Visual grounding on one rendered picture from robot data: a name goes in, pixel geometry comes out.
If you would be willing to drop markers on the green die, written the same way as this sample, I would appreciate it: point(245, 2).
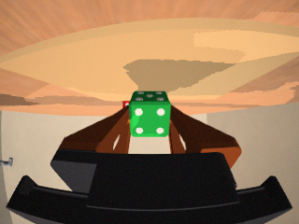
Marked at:
point(149, 113)

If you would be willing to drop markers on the red die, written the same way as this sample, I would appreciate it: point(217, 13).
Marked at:
point(125, 103)

